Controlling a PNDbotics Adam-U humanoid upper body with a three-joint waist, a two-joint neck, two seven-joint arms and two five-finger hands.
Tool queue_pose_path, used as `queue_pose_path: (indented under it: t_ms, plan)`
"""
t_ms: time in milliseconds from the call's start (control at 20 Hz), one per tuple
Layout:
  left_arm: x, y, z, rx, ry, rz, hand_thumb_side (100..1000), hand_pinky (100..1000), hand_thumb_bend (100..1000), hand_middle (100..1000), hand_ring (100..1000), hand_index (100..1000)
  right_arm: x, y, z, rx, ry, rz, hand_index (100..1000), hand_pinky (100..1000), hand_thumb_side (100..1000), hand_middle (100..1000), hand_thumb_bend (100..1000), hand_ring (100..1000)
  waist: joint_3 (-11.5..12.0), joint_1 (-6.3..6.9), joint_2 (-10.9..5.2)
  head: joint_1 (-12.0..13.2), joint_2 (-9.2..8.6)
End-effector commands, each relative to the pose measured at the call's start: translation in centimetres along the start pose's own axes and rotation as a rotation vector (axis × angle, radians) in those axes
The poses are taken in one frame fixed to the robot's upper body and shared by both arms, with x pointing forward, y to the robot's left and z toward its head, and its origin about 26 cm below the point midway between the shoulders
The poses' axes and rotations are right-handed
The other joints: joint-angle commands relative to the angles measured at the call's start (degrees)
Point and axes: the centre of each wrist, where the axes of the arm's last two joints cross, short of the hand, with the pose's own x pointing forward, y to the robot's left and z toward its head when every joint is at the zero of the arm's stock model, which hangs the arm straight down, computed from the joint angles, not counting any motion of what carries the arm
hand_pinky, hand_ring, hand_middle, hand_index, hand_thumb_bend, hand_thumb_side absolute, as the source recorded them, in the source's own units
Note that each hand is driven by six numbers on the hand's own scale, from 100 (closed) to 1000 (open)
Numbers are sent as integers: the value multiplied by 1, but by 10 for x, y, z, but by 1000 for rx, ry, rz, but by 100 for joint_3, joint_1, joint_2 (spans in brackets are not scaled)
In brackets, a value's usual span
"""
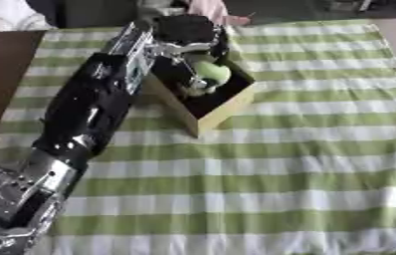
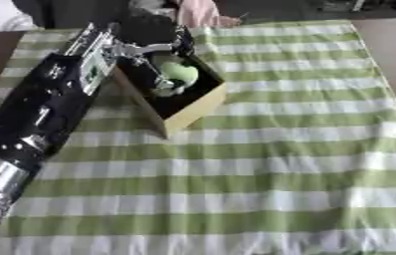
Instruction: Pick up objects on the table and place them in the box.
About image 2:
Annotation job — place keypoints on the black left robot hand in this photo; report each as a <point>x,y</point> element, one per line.
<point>146,31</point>

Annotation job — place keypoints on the light green toy fruit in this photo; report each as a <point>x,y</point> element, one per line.
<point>181,73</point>

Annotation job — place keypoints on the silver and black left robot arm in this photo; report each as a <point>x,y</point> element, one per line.
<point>39,109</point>

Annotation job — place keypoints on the tan cardboard box black inside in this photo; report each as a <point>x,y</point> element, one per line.
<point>198,106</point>

